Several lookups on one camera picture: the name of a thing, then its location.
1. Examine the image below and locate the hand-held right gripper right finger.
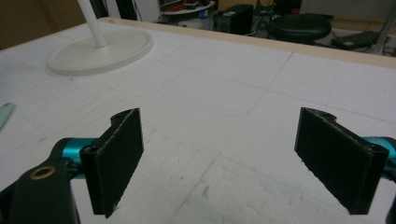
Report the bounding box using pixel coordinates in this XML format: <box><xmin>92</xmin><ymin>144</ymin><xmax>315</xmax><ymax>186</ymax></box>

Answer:
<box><xmin>294</xmin><ymin>106</ymin><xmax>390</xmax><ymax>216</ymax></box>

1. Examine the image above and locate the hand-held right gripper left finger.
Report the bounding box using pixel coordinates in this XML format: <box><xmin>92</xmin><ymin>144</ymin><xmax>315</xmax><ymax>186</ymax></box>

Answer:
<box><xmin>79</xmin><ymin>107</ymin><xmax>145</xmax><ymax>219</ymax></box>

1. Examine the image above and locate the white lamp stand with round base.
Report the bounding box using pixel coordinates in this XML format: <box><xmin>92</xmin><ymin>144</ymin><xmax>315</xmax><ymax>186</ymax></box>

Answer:
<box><xmin>46</xmin><ymin>0</ymin><xmax>154</xmax><ymax>77</ymax></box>

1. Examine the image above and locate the pale green flat object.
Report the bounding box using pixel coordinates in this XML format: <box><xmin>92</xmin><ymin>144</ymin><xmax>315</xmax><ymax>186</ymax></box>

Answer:
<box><xmin>0</xmin><ymin>102</ymin><xmax>17</xmax><ymax>131</ymax></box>

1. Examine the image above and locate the black round stool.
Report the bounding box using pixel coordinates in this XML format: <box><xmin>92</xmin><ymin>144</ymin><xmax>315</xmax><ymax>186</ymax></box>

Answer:
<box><xmin>266</xmin><ymin>13</ymin><xmax>333</xmax><ymax>45</ymax></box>

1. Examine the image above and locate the white round table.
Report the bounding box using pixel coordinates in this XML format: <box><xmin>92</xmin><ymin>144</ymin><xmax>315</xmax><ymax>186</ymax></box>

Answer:
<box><xmin>160</xmin><ymin>0</ymin><xmax>217</xmax><ymax>17</ymax></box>

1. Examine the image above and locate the black computer tower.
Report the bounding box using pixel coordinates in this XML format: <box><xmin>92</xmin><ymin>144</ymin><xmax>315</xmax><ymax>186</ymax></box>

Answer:
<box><xmin>214</xmin><ymin>3</ymin><xmax>254</xmax><ymax>35</ymax></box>

